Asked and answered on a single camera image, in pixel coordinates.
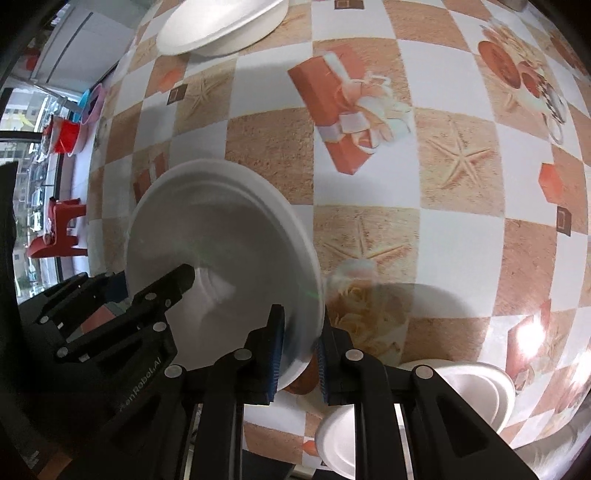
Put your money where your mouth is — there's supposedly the white cabinet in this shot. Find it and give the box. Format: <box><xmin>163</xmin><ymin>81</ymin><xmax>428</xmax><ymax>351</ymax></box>
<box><xmin>30</xmin><ymin>0</ymin><xmax>153</xmax><ymax>94</ymax></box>

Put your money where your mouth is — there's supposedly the white paper plate lower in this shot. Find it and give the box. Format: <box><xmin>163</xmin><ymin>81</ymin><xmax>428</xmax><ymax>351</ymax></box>
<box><xmin>315</xmin><ymin>405</ymin><xmax>356</xmax><ymax>479</ymax></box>

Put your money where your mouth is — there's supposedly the checkered patterned tablecloth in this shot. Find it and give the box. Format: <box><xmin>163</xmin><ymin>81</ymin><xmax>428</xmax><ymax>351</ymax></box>
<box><xmin>85</xmin><ymin>0</ymin><xmax>591</xmax><ymax>471</ymax></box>

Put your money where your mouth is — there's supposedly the white paper bowl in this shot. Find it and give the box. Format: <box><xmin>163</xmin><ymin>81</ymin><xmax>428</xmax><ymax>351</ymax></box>
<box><xmin>125</xmin><ymin>159</ymin><xmax>325</xmax><ymax>388</ymax></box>

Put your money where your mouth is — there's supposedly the pink square plate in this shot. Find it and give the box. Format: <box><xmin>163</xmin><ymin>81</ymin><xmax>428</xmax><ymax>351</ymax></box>
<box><xmin>80</xmin><ymin>302</ymin><xmax>123</xmax><ymax>334</ymax></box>

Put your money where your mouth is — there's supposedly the white paper plate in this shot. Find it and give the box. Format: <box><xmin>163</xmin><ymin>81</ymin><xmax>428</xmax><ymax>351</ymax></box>
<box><xmin>315</xmin><ymin>405</ymin><xmax>356</xmax><ymax>479</ymax></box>
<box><xmin>400</xmin><ymin>359</ymin><xmax>516</xmax><ymax>433</ymax></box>
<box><xmin>156</xmin><ymin>0</ymin><xmax>290</xmax><ymax>57</ymax></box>

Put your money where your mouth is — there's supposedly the red plastic stool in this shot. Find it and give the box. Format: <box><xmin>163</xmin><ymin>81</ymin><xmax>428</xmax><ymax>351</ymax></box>
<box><xmin>26</xmin><ymin>197</ymin><xmax>87</xmax><ymax>259</ymax></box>

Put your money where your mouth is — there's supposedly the white paper plate near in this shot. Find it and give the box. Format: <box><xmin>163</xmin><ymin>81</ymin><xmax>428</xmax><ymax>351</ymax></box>
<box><xmin>400</xmin><ymin>359</ymin><xmax>516</xmax><ymax>433</ymax></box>

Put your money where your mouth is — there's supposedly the white paper plate far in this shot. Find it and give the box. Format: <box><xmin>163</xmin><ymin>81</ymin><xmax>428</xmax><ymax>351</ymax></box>
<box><xmin>156</xmin><ymin>0</ymin><xmax>290</xmax><ymax>57</ymax></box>

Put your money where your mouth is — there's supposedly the red plastic basin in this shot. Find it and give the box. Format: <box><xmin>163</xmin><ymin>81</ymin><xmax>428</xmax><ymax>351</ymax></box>
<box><xmin>44</xmin><ymin>115</ymin><xmax>88</xmax><ymax>156</ymax></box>

